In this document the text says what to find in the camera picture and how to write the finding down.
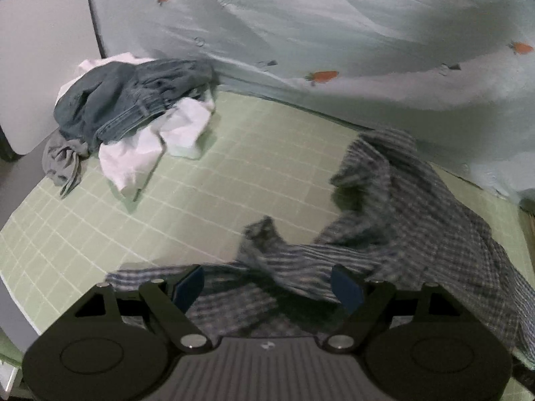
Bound white garment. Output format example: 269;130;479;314
56;52;217;195

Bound blue plaid shirt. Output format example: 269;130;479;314
106;129;535;360

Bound grey garment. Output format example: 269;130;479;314
42;129;90;197

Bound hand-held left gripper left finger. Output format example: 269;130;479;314
74;265;212;354

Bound light blue carrot-print blanket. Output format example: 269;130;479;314
84;0;535;214

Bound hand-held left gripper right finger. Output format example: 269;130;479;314
318;264;462;354

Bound white board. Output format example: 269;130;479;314
0;0;107;157

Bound blue denim jeans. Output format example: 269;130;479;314
53;58;218;155

